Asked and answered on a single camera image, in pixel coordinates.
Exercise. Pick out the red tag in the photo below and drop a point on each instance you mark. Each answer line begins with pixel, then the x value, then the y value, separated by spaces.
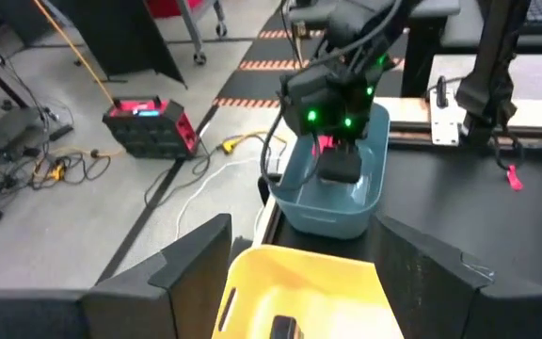
pixel 515 178

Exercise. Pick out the cart leg with caster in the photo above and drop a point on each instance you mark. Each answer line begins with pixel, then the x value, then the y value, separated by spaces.
pixel 196 28

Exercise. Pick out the yellow plastic bin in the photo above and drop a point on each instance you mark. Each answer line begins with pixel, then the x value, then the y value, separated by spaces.
pixel 318 287

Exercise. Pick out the red black power station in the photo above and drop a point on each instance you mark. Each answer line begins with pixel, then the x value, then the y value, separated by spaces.
pixel 148 132

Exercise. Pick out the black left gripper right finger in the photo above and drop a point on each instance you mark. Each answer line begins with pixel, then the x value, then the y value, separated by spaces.
pixel 431 292

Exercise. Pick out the black-lid spice jar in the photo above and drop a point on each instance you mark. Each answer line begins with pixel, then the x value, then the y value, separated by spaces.
pixel 285 328

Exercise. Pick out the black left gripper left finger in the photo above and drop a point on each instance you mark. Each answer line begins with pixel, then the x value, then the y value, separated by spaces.
pixel 191 282

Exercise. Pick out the metal bracket plate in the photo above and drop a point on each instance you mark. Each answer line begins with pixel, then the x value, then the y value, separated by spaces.
pixel 442 127

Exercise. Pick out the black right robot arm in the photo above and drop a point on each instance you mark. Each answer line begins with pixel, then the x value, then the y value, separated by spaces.
pixel 487 70

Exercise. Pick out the grey floor stand base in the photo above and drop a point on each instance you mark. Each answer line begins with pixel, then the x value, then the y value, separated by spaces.
pixel 3 122

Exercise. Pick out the black partition panel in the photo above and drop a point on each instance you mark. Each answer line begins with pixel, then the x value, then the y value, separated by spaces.
pixel 120 33

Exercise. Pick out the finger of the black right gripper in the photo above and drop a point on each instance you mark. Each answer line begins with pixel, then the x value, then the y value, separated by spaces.
pixel 340 165

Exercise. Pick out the blue plastic bin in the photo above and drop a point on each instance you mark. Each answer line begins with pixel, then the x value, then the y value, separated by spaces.
pixel 327 212

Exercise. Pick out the yellow plug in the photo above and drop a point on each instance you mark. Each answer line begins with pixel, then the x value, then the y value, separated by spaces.
pixel 231 144

